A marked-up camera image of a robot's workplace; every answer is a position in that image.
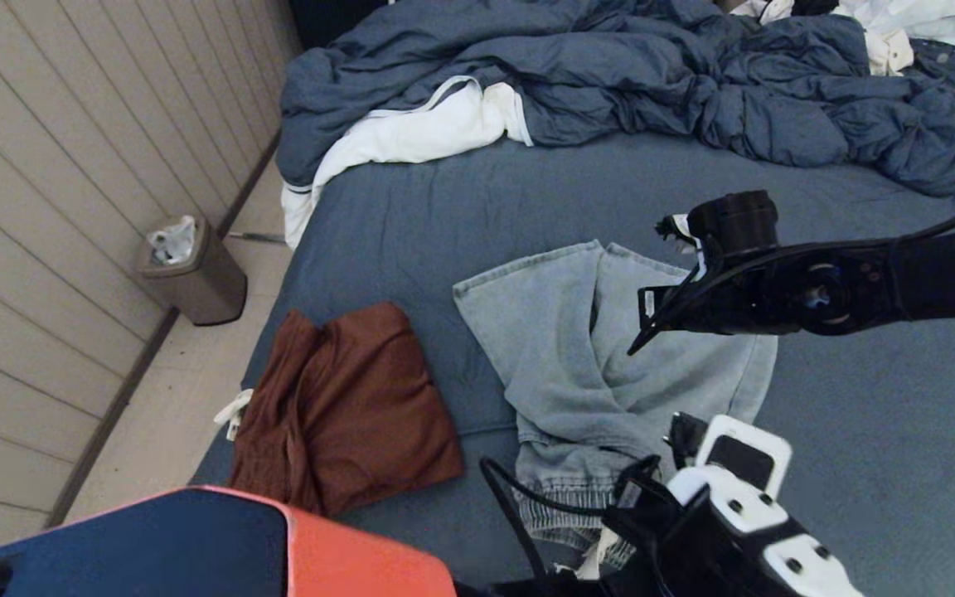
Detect light blue denim shorts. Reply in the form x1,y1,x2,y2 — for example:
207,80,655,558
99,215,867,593
453,240,778,581

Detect brown shorts with white print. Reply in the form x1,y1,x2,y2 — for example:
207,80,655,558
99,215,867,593
214,301,466,517

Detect white clothes pile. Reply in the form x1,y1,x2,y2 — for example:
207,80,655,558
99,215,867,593
726,0,955,77

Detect bed with blue sheet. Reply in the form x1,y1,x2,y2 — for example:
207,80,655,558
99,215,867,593
191,133,955,597

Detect crumpled blue duvet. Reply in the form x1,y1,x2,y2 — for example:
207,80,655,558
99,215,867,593
274,0,955,198

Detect black furniture panel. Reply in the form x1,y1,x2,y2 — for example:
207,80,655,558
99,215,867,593
287,0,395,52

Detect brown trash bin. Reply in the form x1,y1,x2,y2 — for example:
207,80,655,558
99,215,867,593
136,216,248,327

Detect clear plastic bag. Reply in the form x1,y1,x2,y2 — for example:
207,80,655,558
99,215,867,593
146,216,196,266

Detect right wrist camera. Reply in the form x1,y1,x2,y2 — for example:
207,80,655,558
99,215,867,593
656,191,779,260

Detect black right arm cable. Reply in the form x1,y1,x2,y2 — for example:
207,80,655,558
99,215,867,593
668,195,955,324

